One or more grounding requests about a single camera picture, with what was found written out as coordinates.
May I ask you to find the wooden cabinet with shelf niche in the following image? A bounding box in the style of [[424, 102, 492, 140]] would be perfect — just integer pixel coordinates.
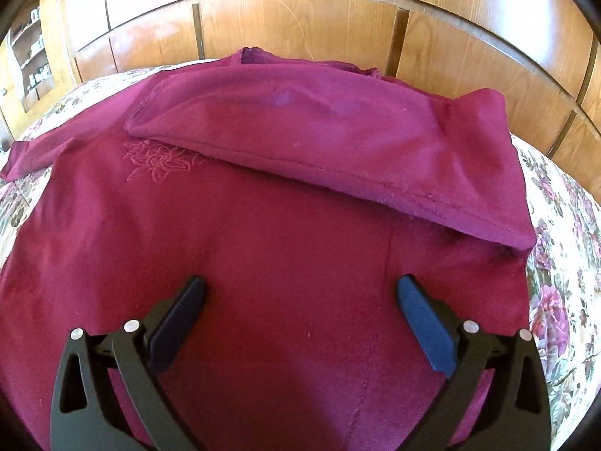
[[0, 0, 78, 144]]

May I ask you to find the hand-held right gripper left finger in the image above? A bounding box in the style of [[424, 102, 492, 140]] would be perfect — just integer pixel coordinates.
[[49, 276, 207, 451]]

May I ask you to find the small bottles and jars group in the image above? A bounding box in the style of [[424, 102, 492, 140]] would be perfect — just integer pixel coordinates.
[[18, 7, 53, 100]]

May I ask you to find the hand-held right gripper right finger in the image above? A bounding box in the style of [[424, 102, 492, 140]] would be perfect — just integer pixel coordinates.
[[397, 275, 552, 451]]

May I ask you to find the floral bedspread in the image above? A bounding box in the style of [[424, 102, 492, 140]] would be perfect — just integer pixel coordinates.
[[0, 63, 601, 451]]

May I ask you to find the wooden headboard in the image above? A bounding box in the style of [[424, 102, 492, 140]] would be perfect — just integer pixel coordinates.
[[70, 0, 601, 189]]

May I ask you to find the dark red long-sleeved shirt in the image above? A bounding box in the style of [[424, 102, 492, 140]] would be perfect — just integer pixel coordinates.
[[0, 47, 537, 451]]

